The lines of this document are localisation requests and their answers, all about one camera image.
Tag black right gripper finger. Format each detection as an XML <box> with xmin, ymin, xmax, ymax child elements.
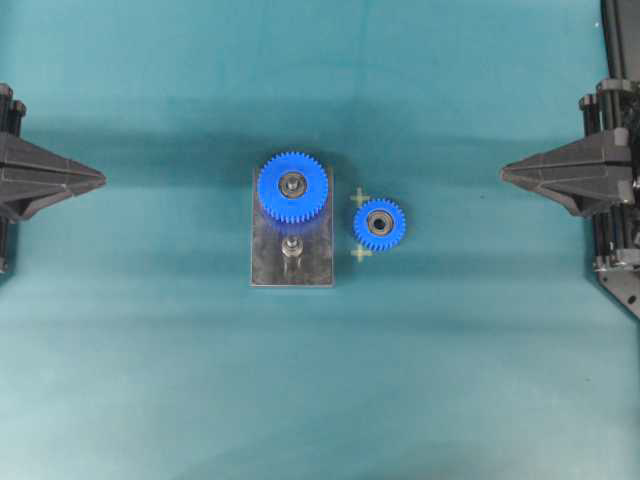
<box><xmin>500</xmin><ymin>128</ymin><xmax>631</xmax><ymax>190</ymax></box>
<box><xmin>514</xmin><ymin>164</ymin><xmax>635</xmax><ymax>217</ymax></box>

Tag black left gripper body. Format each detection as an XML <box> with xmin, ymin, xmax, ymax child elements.
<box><xmin>1</xmin><ymin>83</ymin><xmax>26</xmax><ymax>273</ymax></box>

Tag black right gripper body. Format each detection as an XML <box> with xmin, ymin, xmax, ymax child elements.
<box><xmin>578</xmin><ymin>78</ymin><xmax>640</xmax><ymax>274</ymax></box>

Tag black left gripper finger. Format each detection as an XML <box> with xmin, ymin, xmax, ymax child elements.
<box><xmin>1</xmin><ymin>179</ymin><xmax>107</xmax><ymax>220</ymax></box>
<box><xmin>7</xmin><ymin>138</ymin><xmax>106</xmax><ymax>181</ymax></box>

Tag small blue gear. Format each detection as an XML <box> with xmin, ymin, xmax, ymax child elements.
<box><xmin>353</xmin><ymin>198</ymin><xmax>407</xmax><ymax>252</ymax></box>

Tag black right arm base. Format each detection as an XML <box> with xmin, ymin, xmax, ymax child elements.
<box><xmin>597</xmin><ymin>1</ymin><xmax>639</xmax><ymax>317</ymax></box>

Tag large blue gear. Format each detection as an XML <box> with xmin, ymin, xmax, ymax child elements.
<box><xmin>257</xmin><ymin>152</ymin><xmax>329</xmax><ymax>224</ymax></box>

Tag metal shaft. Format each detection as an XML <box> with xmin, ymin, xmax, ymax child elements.
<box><xmin>281</xmin><ymin>235</ymin><xmax>304</xmax><ymax>272</ymax></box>

